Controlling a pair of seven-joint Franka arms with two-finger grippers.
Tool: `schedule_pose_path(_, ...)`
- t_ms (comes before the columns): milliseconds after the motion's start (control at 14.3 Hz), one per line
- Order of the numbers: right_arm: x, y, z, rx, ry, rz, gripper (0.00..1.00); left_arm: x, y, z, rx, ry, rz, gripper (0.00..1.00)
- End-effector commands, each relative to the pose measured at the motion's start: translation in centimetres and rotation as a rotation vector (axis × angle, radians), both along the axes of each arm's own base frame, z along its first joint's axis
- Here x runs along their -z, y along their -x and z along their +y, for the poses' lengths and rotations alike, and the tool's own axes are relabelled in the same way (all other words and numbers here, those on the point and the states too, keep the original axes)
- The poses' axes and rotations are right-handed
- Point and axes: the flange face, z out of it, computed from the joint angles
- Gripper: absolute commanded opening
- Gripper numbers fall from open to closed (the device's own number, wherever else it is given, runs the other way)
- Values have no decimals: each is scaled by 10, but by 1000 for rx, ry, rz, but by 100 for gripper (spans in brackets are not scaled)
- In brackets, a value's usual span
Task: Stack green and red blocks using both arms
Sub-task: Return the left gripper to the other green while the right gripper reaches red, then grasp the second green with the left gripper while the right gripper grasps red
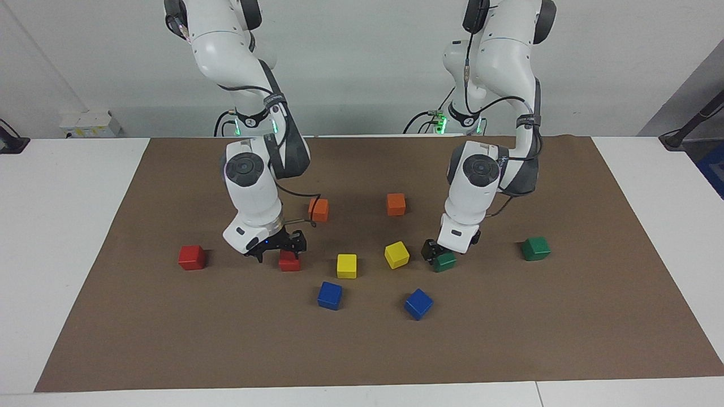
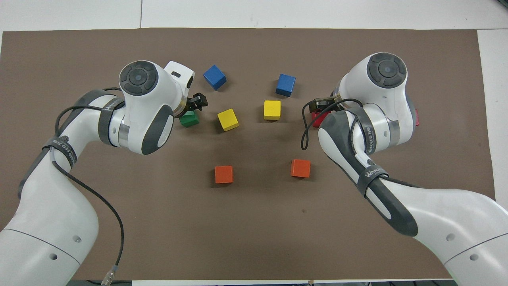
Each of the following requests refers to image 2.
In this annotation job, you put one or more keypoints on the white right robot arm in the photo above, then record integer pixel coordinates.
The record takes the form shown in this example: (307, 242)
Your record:
(436, 214)

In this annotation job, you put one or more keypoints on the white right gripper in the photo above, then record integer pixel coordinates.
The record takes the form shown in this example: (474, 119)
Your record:
(327, 102)

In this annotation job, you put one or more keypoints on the green wooden cube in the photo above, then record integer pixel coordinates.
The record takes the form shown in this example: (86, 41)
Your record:
(190, 120)

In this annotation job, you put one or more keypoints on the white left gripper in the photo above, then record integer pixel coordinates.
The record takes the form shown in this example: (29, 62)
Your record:
(181, 79)

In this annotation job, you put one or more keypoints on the brown table mat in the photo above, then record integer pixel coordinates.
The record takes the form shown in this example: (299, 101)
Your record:
(258, 238)

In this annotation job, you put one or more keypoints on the yellow wooden cube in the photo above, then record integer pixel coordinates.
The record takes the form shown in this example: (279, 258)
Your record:
(272, 109)
(228, 119)

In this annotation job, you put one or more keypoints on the blue wooden cube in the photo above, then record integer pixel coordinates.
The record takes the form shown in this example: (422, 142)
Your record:
(285, 84)
(214, 77)

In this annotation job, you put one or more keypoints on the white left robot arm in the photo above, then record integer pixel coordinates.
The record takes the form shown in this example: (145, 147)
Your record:
(47, 238)

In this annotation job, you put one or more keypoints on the orange wooden cube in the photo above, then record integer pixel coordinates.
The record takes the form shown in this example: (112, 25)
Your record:
(300, 168)
(224, 174)

